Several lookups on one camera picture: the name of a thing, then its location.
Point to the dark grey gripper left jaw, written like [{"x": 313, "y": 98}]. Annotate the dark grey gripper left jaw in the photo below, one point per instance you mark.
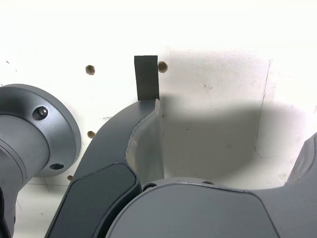
[{"x": 99, "y": 173}]

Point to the black tape strip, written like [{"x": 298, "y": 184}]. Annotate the black tape strip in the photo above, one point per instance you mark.
[{"x": 146, "y": 77}]

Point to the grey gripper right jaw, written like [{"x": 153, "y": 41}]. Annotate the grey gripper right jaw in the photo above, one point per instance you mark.
[{"x": 198, "y": 213}]

